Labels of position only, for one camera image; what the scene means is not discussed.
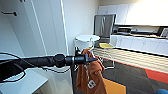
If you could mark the orange hoodie with white print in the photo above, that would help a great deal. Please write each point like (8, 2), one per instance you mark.
(90, 76)

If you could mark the white wardrobe door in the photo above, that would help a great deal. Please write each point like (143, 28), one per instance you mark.
(50, 30)

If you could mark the yellow flat pad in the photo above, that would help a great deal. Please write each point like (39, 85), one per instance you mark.
(105, 45)

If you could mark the stainless steel fridge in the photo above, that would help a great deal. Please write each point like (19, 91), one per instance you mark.
(105, 26)

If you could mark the dark counter appliance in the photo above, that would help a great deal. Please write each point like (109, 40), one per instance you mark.
(124, 30)

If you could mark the white kitchen counter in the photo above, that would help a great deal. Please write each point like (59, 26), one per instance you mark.
(143, 45)

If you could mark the white inner box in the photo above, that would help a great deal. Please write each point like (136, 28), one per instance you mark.
(23, 83)

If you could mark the white upper kitchen cabinets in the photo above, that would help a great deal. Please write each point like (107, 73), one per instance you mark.
(140, 13)

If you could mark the black wardrobe hook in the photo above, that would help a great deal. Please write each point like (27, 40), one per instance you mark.
(13, 13)

